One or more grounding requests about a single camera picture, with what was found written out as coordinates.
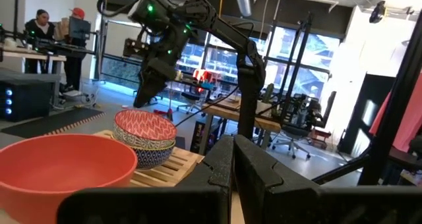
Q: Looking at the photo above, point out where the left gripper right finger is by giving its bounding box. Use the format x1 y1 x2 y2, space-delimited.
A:
233 134 422 224

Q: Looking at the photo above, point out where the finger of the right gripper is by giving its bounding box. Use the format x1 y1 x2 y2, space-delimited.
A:
133 74 154 109
148 74 169 101

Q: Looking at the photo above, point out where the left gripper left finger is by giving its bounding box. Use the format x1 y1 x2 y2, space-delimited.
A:
56 134 234 224

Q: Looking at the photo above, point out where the red patterned bowl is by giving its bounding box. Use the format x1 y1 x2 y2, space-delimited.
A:
113 109 178 142

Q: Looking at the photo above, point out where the yellow-lined grey floral bowl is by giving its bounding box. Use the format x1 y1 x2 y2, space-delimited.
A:
113 128 177 151

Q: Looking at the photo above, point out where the blue patterned bowl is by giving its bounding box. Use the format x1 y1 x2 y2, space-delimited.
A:
131 144 175 171

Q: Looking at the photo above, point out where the plain orange-red bowl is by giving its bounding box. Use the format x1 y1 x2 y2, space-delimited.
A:
0 134 138 224

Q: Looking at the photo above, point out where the monitor on arm stand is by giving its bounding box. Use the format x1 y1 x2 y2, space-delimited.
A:
68 16 92 40

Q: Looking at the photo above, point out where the slatted wooden shelf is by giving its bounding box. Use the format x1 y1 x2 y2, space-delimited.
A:
94 129 205 188

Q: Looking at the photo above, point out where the black office chair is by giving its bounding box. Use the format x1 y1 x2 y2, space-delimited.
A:
272 91 337 161

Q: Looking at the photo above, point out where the person with red cap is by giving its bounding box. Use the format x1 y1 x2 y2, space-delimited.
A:
62 7 92 93

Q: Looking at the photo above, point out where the wooden work table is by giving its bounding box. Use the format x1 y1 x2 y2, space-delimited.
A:
200 98 283 132

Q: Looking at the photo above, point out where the black floor mat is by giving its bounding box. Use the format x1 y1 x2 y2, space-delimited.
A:
0 107 106 139

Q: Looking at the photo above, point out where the black computer tower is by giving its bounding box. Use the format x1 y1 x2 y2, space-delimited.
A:
0 72 62 123

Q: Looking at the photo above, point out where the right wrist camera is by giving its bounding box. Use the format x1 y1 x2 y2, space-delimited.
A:
123 38 149 59

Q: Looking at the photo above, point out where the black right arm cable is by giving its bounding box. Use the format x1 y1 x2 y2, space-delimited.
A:
174 85 240 128

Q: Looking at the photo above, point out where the black aluminium table frame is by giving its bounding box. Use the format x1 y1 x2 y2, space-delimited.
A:
311 11 422 187

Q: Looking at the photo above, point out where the black ceiling camera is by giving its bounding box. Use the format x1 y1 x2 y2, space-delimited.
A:
369 0 386 24

